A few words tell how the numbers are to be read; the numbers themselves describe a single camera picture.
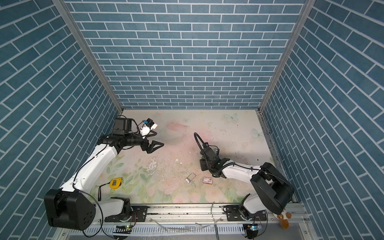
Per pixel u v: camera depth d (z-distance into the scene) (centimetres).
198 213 75
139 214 74
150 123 67
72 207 38
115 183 82
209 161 68
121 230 72
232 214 74
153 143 68
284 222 71
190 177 86
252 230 71
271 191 44
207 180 84
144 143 68
